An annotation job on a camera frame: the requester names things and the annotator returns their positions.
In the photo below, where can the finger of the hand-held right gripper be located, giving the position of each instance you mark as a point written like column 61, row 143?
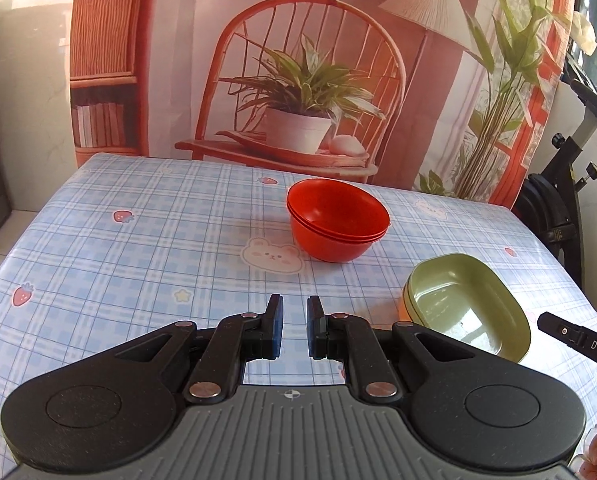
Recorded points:
column 578, row 340

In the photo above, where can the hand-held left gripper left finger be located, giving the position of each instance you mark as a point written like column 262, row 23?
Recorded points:
column 277, row 327

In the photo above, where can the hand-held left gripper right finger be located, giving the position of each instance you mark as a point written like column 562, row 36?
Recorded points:
column 312, row 327

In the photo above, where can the red plastic bowl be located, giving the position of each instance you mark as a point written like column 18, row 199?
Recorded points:
column 336, row 200
column 328, row 251
column 348, row 236

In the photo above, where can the green plastic plate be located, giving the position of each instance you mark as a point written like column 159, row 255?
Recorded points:
column 458, row 305
column 410, row 298

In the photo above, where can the black exercise bike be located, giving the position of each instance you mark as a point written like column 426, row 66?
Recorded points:
column 558, row 210

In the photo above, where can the blue plaid tablecloth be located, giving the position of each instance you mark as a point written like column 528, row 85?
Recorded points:
column 128, row 250

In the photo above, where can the printed room backdrop cloth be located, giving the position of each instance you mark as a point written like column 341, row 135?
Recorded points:
column 188, row 60

